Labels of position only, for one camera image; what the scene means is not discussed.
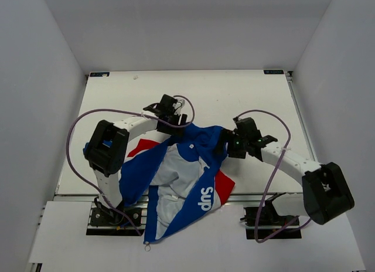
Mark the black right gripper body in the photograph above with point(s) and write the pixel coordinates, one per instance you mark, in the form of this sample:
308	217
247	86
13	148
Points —
238	149

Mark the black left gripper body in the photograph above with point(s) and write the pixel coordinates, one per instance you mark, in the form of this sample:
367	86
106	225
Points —
173	119

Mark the blue white red jacket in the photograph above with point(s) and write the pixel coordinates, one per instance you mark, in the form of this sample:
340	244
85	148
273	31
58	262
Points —
181	176

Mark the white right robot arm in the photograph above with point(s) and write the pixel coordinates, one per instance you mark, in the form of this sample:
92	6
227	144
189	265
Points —
325	192

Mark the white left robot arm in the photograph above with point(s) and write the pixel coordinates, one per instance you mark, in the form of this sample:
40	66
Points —
107	147

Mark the blue right corner label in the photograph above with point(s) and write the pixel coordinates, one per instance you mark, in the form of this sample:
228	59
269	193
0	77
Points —
273	71

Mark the blue corner label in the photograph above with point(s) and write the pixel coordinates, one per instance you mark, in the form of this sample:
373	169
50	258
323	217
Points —
99	74
273	71

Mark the blue left corner label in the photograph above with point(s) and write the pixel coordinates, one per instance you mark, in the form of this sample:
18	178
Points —
99	74

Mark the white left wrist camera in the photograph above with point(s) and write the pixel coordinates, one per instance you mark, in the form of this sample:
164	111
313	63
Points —
179	104

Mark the aluminium table right rail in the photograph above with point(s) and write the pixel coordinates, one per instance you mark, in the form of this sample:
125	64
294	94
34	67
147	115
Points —
289	78

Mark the aluminium table rail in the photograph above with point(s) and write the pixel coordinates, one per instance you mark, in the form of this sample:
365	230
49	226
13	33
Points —
289	78
237	197

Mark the aluminium table front rail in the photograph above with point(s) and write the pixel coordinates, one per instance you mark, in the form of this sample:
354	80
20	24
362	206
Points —
237	197

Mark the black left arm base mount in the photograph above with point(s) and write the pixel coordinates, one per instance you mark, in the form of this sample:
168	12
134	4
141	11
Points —
103	222

